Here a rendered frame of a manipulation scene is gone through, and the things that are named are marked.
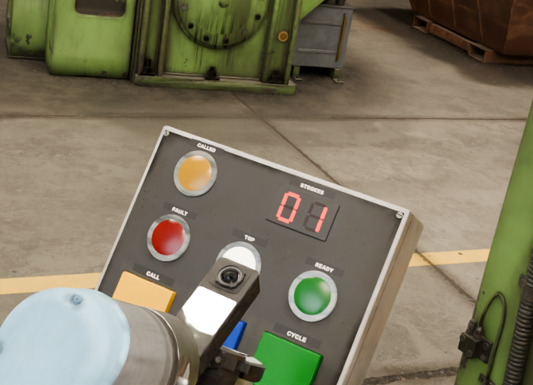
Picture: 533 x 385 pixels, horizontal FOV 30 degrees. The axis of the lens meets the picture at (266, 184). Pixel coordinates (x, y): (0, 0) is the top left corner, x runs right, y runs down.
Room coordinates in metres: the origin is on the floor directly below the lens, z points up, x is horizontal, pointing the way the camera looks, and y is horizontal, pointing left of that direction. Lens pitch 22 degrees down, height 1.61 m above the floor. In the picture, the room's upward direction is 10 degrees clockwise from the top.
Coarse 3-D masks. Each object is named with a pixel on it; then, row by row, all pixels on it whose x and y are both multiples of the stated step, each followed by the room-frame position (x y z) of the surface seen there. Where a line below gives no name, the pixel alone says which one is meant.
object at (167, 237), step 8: (160, 224) 1.11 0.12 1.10; (168, 224) 1.10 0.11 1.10; (176, 224) 1.10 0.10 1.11; (160, 232) 1.10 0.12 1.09; (168, 232) 1.10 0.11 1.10; (176, 232) 1.09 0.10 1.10; (152, 240) 1.10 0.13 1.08; (160, 240) 1.09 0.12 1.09; (168, 240) 1.09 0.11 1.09; (176, 240) 1.09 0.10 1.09; (160, 248) 1.09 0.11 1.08; (168, 248) 1.08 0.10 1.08; (176, 248) 1.08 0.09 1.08
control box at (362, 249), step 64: (192, 192) 1.12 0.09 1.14; (256, 192) 1.10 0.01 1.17; (320, 192) 1.08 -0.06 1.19; (128, 256) 1.10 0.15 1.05; (192, 256) 1.07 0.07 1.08; (256, 256) 1.05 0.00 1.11; (320, 256) 1.03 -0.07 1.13; (384, 256) 1.01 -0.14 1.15; (256, 320) 1.01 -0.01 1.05; (320, 320) 0.99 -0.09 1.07; (384, 320) 1.03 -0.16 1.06; (320, 384) 0.95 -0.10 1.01
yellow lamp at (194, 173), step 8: (192, 160) 1.14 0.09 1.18; (200, 160) 1.14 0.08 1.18; (184, 168) 1.14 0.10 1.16; (192, 168) 1.14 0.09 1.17; (200, 168) 1.13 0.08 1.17; (208, 168) 1.13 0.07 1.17; (184, 176) 1.13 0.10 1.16; (192, 176) 1.13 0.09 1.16; (200, 176) 1.13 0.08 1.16; (208, 176) 1.12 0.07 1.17; (184, 184) 1.13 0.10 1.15; (192, 184) 1.12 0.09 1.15; (200, 184) 1.12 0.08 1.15
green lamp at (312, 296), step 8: (304, 280) 1.02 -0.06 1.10; (312, 280) 1.02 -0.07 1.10; (320, 280) 1.01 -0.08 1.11; (296, 288) 1.02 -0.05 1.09; (304, 288) 1.01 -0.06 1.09; (312, 288) 1.01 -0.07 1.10; (320, 288) 1.01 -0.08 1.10; (328, 288) 1.01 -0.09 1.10; (296, 296) 1.01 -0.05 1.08; (304, 296) 1.01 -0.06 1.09; (312, 296) 1.00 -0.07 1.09; (320, 296) 1.00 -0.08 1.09; (328, 296) 1.00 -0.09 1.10; (296, 304) 1.01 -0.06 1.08; (304, 304) 1.00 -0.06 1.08; (312, 304) 1.00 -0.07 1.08; (320, 304) 1.00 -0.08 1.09; (328, 304) 1.00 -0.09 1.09; (304, 312) 1.00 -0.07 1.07; (312, 312) 1.00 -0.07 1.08; (320, 312) 0.99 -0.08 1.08
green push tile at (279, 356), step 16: (272, 336) 0.99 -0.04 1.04; (256, 352) 0.98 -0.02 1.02; (272, 352) 0.98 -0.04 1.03; (288, 352) 0.97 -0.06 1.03; (304, 352) 0.97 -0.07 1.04; (272, 368) 0.97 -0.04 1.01; (288, 368) 0.96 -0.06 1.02; (304, 368) 0.96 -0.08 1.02; (256, 384) 0.96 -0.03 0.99; (272, 384) 0.96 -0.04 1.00; (288, 384) 0.95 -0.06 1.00; (304, 384) 0.95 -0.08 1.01
